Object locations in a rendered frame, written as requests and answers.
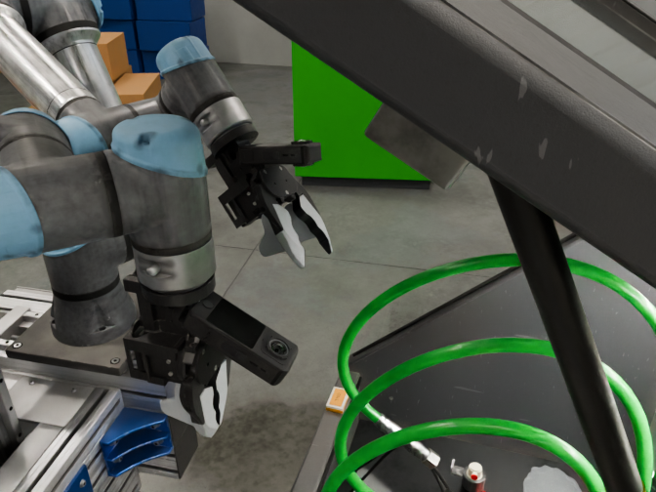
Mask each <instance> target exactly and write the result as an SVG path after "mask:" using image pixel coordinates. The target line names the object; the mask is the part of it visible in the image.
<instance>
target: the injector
mask: <svg viewBox="0 0 656 492"><path fill-rule="evenodd" d="M468 468H469V466H467V467H465V468H464V471H463V475H464V477H463V478H462V484H461V490H460V492H482V491H483V488H484V483H485V477H486V474H485V471H484V470H482V471H481V472H482V479H480V480H472V479H470V478H469V477H468V476H467V470H468Z"/></svg>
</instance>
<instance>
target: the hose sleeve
mask: <svg viewBox="0 0 656 492"><path fill-rule="evenodd" d="M380 414H381V417H380V419H379V420H378V421H377V422H376V423H374V425H375V426H376V427H377V428H379V429H380V430H381V431H383V432H384V433H385V434H389V433H391V432H394V431H399V430H402V428H401V427H400V426H399V425H397V424H396V423H395V422H394V421H392V420H391V419H390V418H389V417H387V416H386V415H384V414H383V413H380ZM402 446H403V447H404V448H405V449H406V450H408V452H410V453H412V454H413V455H414V456H416V457H417V458H418V459H420V460H421V461H424V460H425V459H426V458H427V457H428V455H429V454H430V450H429V448H428V447H426V446H425V445H424V444H423V443H422V442H420V441H416V442H412V443H409V444H406V445H402Z"/></svg>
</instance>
